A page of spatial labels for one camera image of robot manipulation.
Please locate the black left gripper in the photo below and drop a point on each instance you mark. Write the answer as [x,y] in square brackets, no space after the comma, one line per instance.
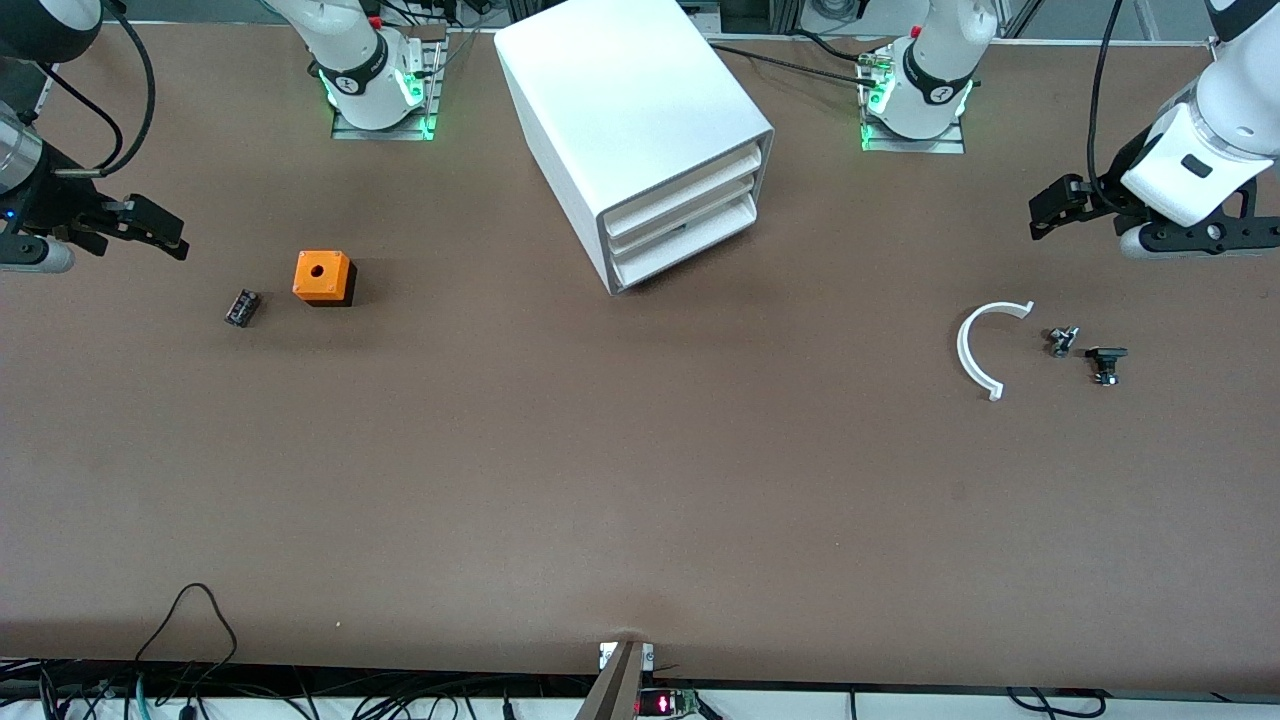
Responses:
[1108,196]

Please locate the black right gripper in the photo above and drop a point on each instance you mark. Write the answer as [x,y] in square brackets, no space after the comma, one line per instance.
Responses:
[42,203]

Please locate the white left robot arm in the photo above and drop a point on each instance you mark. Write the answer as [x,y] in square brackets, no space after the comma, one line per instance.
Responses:
[940,70]

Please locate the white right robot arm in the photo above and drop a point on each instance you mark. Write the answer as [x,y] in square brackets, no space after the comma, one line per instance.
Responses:
[360,60]

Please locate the white drawer cabinet housing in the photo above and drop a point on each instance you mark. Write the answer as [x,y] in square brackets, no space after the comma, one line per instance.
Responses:
[620,90]

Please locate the small black contact block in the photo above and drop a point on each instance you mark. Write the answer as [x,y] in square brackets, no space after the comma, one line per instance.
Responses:
[242,308]

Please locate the small grey metal part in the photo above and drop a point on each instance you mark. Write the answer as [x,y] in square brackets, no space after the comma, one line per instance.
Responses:
[1061,343]

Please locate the small black plastic part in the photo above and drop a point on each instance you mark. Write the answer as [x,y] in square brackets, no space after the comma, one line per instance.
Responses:
[1105,354]

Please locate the white curved plastic arc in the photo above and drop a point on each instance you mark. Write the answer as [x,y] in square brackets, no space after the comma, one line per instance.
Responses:
[961,352]

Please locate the small device with red light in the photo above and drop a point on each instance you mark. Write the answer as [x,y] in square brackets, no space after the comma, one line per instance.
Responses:
[665,704]

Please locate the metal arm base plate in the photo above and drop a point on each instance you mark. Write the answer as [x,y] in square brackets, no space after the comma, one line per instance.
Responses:
[350,132]
[945,146]

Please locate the orange button enclosure box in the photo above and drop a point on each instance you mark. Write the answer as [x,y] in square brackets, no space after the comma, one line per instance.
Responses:
[320,275]

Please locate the brown camera mount beam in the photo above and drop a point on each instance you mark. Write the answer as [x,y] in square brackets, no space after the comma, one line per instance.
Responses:
[620,690]

